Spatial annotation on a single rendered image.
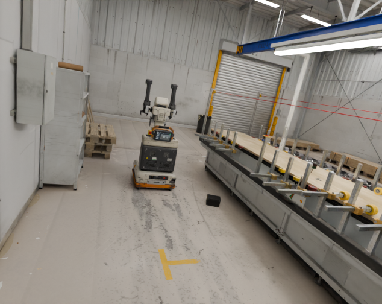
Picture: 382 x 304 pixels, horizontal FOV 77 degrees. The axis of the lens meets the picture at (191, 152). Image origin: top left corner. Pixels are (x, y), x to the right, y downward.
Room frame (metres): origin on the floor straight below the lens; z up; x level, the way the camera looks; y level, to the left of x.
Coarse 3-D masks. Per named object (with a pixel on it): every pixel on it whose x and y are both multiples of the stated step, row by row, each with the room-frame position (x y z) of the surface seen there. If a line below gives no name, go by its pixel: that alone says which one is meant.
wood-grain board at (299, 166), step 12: (240, 132) 5.29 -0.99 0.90; (240, 144) 3.84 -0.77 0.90; (252, 144) 4.06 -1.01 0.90; (264, 156) 3.28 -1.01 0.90; (288, 156) 3.61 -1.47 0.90; (300, 168) 2.98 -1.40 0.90; (312, 180) 2.53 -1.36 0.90; (324, 180) 2.63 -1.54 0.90; (336, 180) 2.73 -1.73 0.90; (348, 180) 2.84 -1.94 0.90; (360, 192) 2.43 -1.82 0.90; (372, 192) 2.52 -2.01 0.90; (360, 204) 2.05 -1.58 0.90; (372, 216) 1.83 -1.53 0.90
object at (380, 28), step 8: (336, 32) 2.85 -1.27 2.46; (344, 32) 2.75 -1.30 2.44; (352, 32) 2.66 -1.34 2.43; (360, 32) 2.58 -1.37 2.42; (368, 32) 2.58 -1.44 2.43; (376, 32) 2.49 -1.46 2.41; (288, 40) 3.56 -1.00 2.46; (296, 40) 3.40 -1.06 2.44; (304, 40) 3.27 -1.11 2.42; (312, 40) 3.15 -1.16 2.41; (320, 40) 3.12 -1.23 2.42; (304, 56) 4.08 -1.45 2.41; (304, 64) 4.09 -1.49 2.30; (304, 72) 4.10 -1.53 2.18; (296, 88) 4.11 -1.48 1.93; (296, 96) 4.09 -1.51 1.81; (288, 120) 4.09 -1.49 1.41; (288, 128) 4.10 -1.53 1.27; (280, 144) 4.11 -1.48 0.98
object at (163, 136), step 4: (152, 132) 3.46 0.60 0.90; (156, 132) 3.41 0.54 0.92; (160, 132) 3.43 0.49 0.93; (164, 132) 3.44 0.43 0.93; (168, 132) 3.46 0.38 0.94; (172, 132) 3.49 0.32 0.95; (156, 136) 3.45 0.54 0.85; (160, 136) 3.46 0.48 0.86; (164, 136) 3.48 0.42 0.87; (168, 136) 3.49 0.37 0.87; (172, 136) 3.56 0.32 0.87; (156, 140) 3.48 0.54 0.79; (160, 140) 3.49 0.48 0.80; (164, 140) 3.51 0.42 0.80; (168, 140) 3.53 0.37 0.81
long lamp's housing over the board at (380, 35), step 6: (360, 36) 2.55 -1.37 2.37; (366, 36) 2.49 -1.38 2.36; (372, 36) 2.43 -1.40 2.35; (378, 36) 2.37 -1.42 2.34; (318, 42) 3.03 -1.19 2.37; (324, 42) 2.94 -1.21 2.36; (330, 42) 2.85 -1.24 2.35; (336, 42) 2.78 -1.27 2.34; (342, 42) 2.71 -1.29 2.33; (348, 42) 2.64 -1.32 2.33; (276, 48) 3.76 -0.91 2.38; (282, 48) 3.62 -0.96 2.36; (288, 48) 3.48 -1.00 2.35; (294, 48) 3.37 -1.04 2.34; (300, 48) 3.26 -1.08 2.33; (276, 54) 3.76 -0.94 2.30
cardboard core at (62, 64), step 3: (60, 63) 3.35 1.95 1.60; (63, 63) 3.36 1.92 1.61; (66, 63) 3.38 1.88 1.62; (69, 63) 3.40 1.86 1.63; (60, 66) 3.35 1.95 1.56; (63, 66) 3.36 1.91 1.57; (66, 66) 3.37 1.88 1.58; (69, 66) 3.38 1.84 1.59; (72, 66) 3.40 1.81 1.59; (75, 66) 3.41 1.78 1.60; (78, 66) 3.43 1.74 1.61; (81, 66) 3.45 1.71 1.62; (72, 69) 3.42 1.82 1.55; (75, 69) 3.42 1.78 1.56; (78, 69) 3.43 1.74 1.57; (81, 69) 3.44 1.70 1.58
